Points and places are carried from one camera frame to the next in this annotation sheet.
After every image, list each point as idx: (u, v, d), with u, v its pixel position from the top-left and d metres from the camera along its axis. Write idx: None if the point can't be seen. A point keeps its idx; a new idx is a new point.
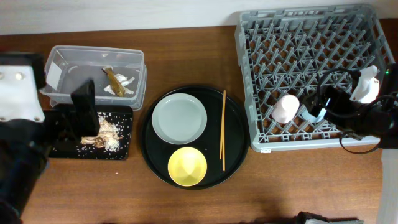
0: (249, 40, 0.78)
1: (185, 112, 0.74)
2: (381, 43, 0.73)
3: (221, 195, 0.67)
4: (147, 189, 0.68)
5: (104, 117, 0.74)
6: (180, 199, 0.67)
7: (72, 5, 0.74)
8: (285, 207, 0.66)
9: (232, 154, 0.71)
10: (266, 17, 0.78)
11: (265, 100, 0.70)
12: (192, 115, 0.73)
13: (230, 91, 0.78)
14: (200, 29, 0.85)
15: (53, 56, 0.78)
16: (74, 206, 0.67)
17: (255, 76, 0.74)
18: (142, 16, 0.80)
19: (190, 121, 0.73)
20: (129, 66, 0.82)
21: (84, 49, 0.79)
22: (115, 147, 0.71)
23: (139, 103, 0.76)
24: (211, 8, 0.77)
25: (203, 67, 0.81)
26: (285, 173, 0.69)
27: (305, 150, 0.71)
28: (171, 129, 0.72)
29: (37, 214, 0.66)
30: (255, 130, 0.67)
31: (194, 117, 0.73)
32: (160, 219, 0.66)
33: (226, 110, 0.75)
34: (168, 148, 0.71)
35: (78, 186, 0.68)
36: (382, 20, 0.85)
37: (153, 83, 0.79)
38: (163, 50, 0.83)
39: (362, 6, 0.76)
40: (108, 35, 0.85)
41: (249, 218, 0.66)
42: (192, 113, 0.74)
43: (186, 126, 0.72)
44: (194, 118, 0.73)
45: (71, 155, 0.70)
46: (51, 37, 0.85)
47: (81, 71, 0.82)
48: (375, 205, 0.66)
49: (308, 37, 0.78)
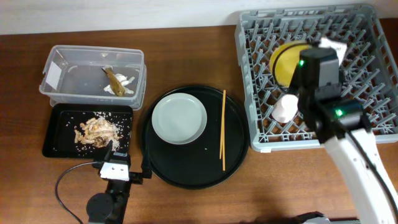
0: (249, 40, 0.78)
1: (185, 112, 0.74)
2: (381, 43, 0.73)
3: (220, 195, 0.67)
4: (147, 189, 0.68)
5: (104, 117, 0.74)
6: (180, 198, 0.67)
7: (72, 5, 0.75)
8: (285, 207, 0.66)
9: (232, 154, 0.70)
10: (267, 17, 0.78)
11: (265, 100, 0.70)
12: (192, 115, 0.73)
13: (230, 91, 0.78)
14: (200, 29, 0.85)
15: (53, 56, 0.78)
16: (73, 205, 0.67)
17: (255, 76, 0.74)
18: (142, 16, 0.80)
19: (189, 120, 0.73)
20: (129, 66, 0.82)
21: (84, 48, 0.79)
22: (115, 146, 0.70)
23: (139, 103, 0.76)
24: (211, 7, 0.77)
25: (203, 67, 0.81)
26: (285, 173, 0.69)
27: (305, 150, 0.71)
28: (171, 128, 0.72)
29: (35, 214, 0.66)
30: (255, 130, 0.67)
31: (193, 117, 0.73)
32: (160, 219, 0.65)
33: (226, 110, 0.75)
34: (168, 148, 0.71)
35: (79, 186, 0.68)
36: (381, 20, 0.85)
37: (153, 83, 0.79)
38: (163, 50, 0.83)
39: (362, 5, 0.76)
40: (108, 34, 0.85)
41: (249, 218, 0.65)
42: (191, 113, 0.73)
43: (185, 125, 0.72)
44: (194, 118, 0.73)
45: (71, 155, 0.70)
46: (51, 37, 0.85)
47: (81, 70, 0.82)
48: None
49: (308, 37, 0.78)
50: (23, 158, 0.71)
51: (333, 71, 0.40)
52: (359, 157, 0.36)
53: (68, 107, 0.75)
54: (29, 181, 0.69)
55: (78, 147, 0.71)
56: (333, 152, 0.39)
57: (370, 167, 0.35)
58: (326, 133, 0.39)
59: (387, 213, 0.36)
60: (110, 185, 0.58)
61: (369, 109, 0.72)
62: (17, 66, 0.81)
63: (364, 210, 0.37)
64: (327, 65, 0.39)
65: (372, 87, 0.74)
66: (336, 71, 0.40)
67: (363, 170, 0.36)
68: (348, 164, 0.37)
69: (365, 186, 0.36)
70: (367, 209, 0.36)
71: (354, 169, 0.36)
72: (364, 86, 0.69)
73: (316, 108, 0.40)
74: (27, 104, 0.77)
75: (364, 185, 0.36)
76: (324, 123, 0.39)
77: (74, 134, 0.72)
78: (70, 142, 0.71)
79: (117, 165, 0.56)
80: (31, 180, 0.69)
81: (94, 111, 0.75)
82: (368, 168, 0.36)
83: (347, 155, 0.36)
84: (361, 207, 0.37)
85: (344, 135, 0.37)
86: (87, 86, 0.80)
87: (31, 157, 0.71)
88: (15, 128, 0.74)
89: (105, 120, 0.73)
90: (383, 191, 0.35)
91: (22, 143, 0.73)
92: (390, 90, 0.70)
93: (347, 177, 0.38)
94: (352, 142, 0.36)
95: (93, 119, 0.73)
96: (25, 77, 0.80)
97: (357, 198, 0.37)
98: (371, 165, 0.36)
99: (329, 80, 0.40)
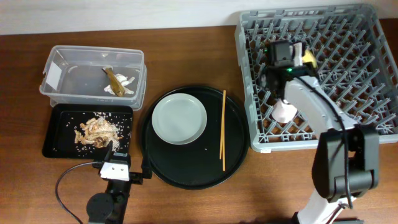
0: (249, 40, 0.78)
1: (180, 110, 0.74)
2: (381, 43, 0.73)
3: (220, 195, 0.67)
4: (147, 189, 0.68)
5: (104, 117, 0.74)
6: (180, 199, 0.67)
7: (73, 5, 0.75)
8: (284, 207, 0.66)
9: (232, 154, 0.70)
10: (267, 17, 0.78)
11: (265, 100, 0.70)
12: (188, 113, 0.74)
13: (230, 91, 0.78)
14: (200, 29, 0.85)
15: (53, 56, 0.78)
16: (73, 205, 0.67)
17: (255, 76, 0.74)
18: (142, 16, 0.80)
19: (185, 118, 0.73)
20: (129, 66, 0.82)
21: (84, 48, 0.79)
22: (115, 147, 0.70)
23: (139, 103, 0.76)
24: (211, 8, 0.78)
25: (203, 67, 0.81)
26: (285, 173, 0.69)
27: (305, 150, 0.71)
28: (166, 126, 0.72)
29: (35, 214, 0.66)
30: (255, 130, 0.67)
31: (188, 115, 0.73)
32: (160, 219, 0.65)
33: (226, 110, 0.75)
34: (168, 148, 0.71)
35: (79, 186, 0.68)
36: (381, 20, 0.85)
37: (153, 83, 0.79)
38: (163, 50, 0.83)
39: (362, 6, 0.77)
40: (108, 34, 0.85)
41: (249, 218, 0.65)
42: (186, 111, 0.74)
43: (182, 124, 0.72)
44: (191, 116, 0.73)
45: (72, 155, 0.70)
46: (51, 37, 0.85)
47: (81, 71, 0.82)
48: (375, 204, 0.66)
49: (308, 37, 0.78)
50: (23, 158, 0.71)
51: (286, 49, 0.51)
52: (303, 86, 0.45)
53: (68, 107, 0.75)
54: (30, 181, 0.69)
55: (78, 147, 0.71)
56: (293, 98, 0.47)
57: (313, 89, 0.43)
58: (282, 88, 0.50)
59: (333, 119, 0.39)
60: (110, 186, 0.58)
61: (369, 109, 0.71)
62: (17, 66, 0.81)
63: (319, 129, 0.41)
64: (283, 48, 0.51)
65: (372, 87, 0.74)
66: (289, 50, 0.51)
67: (307, 93, 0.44)
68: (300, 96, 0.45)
69: (312, 103, 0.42)
70: (321, 125, 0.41)
71: (301, 95, 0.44)
72: (364, 86, 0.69)
73: (277, 72, 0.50)
74: (27, 104, 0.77)
75: (310, 103, 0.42)
76: (281, 81, 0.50)
77: (74, 134, 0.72)
78: (70, 142, 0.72)
79: (117, 165, 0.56)
80: (31, 180, 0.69)
81: (94, 111, 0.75)
82: (312, 92, 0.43)
83: (294, 92, 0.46)
84: (318, 127, 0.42)
85: (293, 79, 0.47)
86: (87, 86, 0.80)
87: (31, 157, 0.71)
88: (16, 129, 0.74)
89: (105, 120, 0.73)
90: (328, 106, 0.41)
91: (22, 143, 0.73)
92: (390, 90, 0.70)
93: (305, 109, 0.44)
94: (298, 83, 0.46)
95: (93, 119, 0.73)
96: (25, 77, 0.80)
97: (315, 121, 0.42)
98: (313, 89, 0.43)
99: (285, 56, 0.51)
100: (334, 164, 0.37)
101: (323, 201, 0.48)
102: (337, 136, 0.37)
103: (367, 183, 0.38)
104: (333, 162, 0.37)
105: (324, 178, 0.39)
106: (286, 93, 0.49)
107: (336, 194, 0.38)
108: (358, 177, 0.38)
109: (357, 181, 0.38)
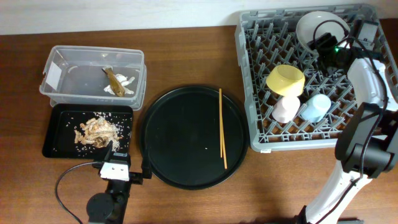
0: (249, 40, 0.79)
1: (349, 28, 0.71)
2: (381, 43, 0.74)
3: (220, 195, 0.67)
4: (147, 189, 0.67)
5: (104, 117, 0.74)
6: (180, 198, 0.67)
7: (73, 5, 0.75)
8: (285, 207, 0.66)
9: (232, 154, 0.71)
10: (267, 17, 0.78)
11: (265, 100, 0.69)
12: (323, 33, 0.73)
13: (230, 91, 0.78)
14: (201, 29, 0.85)
15: (53, 56, 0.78)
16: (73, 206, 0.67)
17: (255, 76, 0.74)
18: (142, 16, 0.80)
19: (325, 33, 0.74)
20: (129, 66, 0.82)
21: (84, 48, 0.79)
22: (115, 147, 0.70)
23: (139, 103, 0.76)
24: (211, 7, 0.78)
25: (203, 67, 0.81)
26: (285, 173, 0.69)
27: (305, 150, 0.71)
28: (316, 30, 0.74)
29: (35, 214, 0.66)
30: (255, 130, 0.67)
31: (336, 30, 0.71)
32: (160, 219, 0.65)
33: (224, 109, 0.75)
34: (168, 147, 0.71)
35: (79, 186, 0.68)
36: (381, 20, 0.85)
37: (153, 83, 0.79)
38: (163, 50, 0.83)
39: (362, 6, 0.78)
40: (108, 34, 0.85)
41: (249, 218, 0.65)
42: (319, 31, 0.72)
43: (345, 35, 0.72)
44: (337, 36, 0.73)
45: (71, 155, 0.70)
46: (51, 37, 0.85)
47: (81, 70, 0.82)
48: (376, 205, 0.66)
49: None
50: (23, 158, 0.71)
51: None
52: (366, 66, 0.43)
53: (68, 107, 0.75)
54: (30, 181, 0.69)
55: (79, 147, 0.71)
56: (352, 74, 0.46)
57: (376, 72, 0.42)
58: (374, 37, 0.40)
59: (372, 74, 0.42)
60: (110, 185, 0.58)
61: None
62: (17, 66, 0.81)
63: (360, 91, 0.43)
64: None
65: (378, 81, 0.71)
66: None
67: (369, 71, 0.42)
68: (363, 83, 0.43)
69: (355, 74, 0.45)
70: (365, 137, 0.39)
71: (358, 67, 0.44)
72: None
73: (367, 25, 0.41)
74: (26, 104, 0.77)
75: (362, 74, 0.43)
76: None
77: (74, 134, 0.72)
78: (70, 142, 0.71)
79: (117, 165, 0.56)
80: (31, 180, 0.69)
81: (94, 111, 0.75)
82: (374, 74, 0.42)
83: (356, 66, 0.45)
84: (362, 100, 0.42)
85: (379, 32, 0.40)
86: (87, 86, 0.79)
87: (31, 158, 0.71)
88: (15, 129, 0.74)
89: (105, 120, 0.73)
90: (369, 69, 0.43)
91: (22, 143, 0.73)
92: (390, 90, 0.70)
93: (354, 83, 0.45)
94: (365, 62, 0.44)
95: (93, 119, 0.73)
96: (25, 78, 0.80)
97: (362, 94, 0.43)
98: (377, 73, 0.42)
99: None
100: (357, 132, 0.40)
101: (333, 184, 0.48)
102: (375, 110, 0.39)
103: (382, 163, 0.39)
104: (357, 129, 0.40)
105: (346, 142, 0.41)
106: (351, 67, 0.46)
107: (349, 159, 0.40)
108: (375, 154, 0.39)
109: (374, 156, 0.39)
